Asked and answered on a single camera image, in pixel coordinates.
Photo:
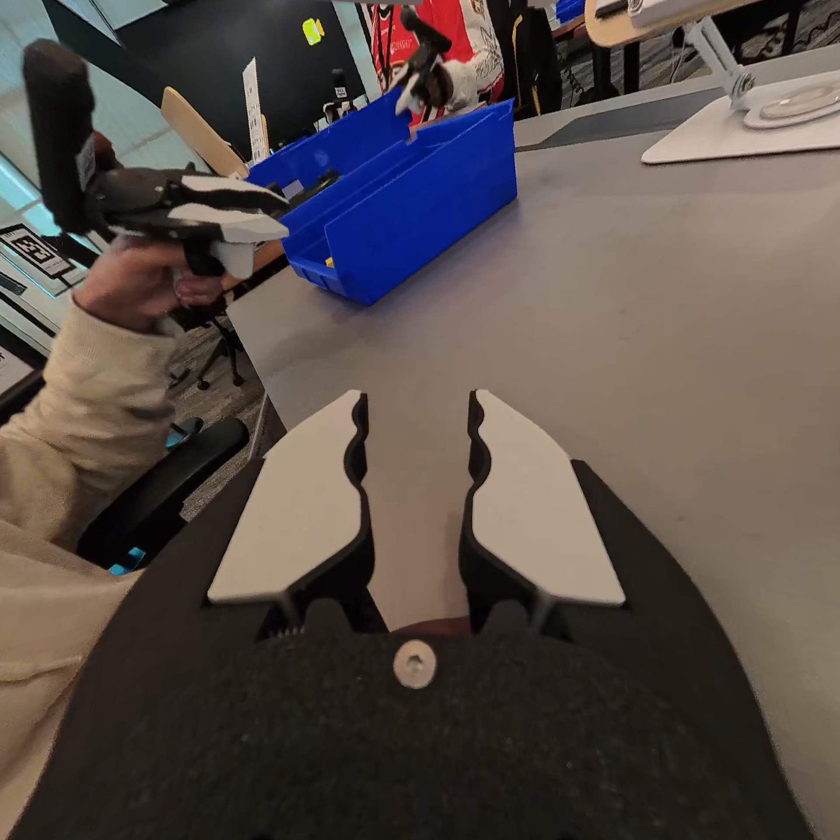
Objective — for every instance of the wooden board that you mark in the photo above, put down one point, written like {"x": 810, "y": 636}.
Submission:
{"x": 197, "y": 131}

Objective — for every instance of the person's left forearm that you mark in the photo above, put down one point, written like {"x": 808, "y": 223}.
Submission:
{"x": 85, "y": 426}

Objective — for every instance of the blue plastic bin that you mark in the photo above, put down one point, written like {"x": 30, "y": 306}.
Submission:
{"x": 341, "y": 144}
{"x": 420, "y": 210}

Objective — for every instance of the black jacket with yellow trim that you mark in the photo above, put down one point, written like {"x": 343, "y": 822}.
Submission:
{"x": 531, "y": 59}

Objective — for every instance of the white document stand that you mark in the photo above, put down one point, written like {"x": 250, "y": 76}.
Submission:
{"x": 607, "y": 29}

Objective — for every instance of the white metal stand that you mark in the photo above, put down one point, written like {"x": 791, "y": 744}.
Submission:
{"x": 722, "y": 138}

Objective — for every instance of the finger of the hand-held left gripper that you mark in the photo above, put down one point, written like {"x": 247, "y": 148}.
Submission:
{"x": 223, "y": 220}
{"x": 223, "y": 186}

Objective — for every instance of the yellow sticker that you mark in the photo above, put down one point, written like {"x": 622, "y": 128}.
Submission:
{"x": 312, "y": 31}

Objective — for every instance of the person's cream sweatshirt torso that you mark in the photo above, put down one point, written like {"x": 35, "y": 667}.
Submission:
{"x": 46, "y": 623}

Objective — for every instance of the white metal bracket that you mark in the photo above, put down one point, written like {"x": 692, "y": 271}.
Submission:
{"x": 253, "y": 105}

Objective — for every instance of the dark monitor screen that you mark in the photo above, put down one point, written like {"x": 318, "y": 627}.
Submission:
{"x": 229, "y": 59}

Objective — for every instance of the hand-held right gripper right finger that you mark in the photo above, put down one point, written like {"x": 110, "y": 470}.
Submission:
{"x": 541, "y": 518}

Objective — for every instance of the black white printed marker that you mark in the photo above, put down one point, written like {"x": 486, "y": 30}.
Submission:
{"x": 33, "y": 249}

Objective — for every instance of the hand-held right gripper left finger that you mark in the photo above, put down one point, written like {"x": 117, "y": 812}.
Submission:
{"x": 295, "y": 518}

